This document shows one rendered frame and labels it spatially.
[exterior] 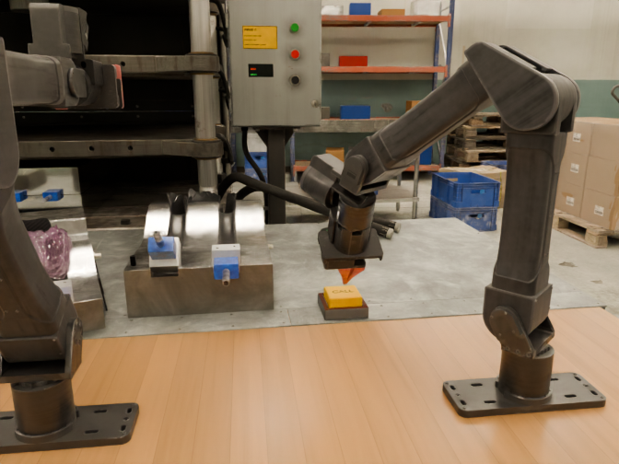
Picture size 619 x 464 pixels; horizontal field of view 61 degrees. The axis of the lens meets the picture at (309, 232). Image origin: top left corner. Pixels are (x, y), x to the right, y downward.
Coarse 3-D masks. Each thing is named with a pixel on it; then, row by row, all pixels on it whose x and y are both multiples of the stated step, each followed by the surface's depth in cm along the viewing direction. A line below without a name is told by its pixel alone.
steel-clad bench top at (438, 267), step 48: (96, 240) 140; (288, 240) 140; (384, 240) 140; (432, 240) 140; (480, 240) 140; (288, 288) 107; (384, 288) 107; (432, 288) 107; (480, 288) 107; (576, 288) 107; (96, 336) 86
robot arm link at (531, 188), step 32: (576, 96) 61; (512, 128) 60; (544, 128) 58; (512, 160) 62; (544, 160) 59; (512, 192) 63; (544, 192) 61; (512, 224) 64; (544, 224) 62; (512, 256) 64; (544, 256) 63; (512, 288) 64; (544, 288) 66
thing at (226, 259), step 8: (216, 248) 95; (224, 248) 94; (232, 248) 94; (216, 256) 93; (224, 256) 93; (232, 256) 94; (216, 264) 90; (224, 264) 90; (232, 264) 90; (216, 272) 90; (224, 272) 88; (232, 272) 90; (224, 280) 85
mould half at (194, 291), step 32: (160, 224) 115; (192, 224) 116; (256, 224) 117; (192, 256) 98; (256, 256) 98; (128, 288) 92; (160, 288) 92; (192, 288) 93; (224, 288) 94; (256, 288) 95
